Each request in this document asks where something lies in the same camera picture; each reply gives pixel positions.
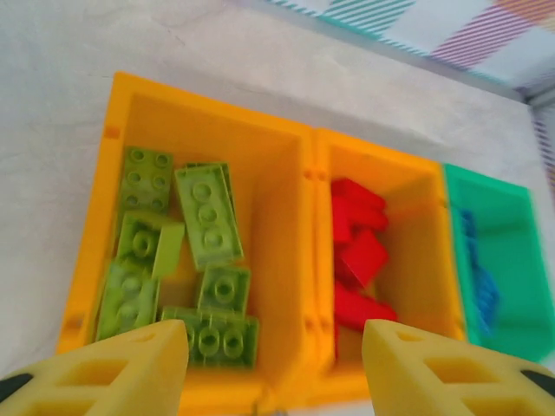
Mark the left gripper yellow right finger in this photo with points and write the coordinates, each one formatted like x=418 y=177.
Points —
x=399 y=377

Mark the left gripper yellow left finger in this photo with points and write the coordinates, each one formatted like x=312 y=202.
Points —
x=147 y=381

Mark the blue lego brick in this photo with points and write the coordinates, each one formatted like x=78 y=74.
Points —
x=468 y=225
x=485 y=299

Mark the small green lego brick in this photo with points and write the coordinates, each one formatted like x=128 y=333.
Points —
x=224 y=288

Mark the small red lego brick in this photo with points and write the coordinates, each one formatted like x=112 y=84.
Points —
x=364 y=258

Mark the orange plastic bin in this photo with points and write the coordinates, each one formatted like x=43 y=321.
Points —
x=412 y=242
x=269 y=216

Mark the green plastic bin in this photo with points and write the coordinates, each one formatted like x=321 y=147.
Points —
x=511 y=242

